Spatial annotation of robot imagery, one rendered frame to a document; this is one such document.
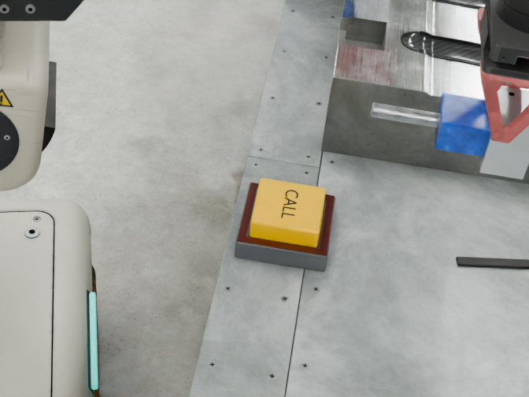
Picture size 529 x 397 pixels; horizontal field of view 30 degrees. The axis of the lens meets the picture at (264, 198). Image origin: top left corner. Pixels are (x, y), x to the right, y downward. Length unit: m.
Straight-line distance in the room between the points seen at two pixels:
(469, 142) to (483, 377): 0.19
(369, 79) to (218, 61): 1.59
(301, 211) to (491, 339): 0.19
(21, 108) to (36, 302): 0.51
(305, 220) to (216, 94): 1.56
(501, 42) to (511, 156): 0.12
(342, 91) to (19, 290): 0.76
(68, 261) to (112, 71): 0.95
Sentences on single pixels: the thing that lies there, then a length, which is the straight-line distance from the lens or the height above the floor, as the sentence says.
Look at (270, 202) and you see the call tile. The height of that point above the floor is 0.84.
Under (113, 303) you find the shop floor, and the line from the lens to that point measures 1.89.
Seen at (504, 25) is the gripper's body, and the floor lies 1.04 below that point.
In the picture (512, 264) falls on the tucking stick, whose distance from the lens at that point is 0.91.
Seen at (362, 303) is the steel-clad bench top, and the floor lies 0.80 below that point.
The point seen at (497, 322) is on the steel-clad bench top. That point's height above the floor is 0.80.
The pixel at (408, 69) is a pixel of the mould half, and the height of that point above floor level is 0.89.
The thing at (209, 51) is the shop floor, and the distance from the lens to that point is 2.54.
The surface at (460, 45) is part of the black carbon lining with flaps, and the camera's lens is 1.02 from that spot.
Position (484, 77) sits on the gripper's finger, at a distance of 0.74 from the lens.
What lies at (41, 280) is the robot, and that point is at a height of 0.28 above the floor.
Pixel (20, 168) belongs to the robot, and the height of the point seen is 0.68.
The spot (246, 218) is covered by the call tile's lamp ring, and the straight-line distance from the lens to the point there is 0.87.
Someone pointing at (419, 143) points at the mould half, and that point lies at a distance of 0.97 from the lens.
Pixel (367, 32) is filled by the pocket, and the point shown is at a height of 0.87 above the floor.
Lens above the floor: 1.41
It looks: 42 degrees down
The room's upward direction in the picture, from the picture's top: 7 degrees clockwise
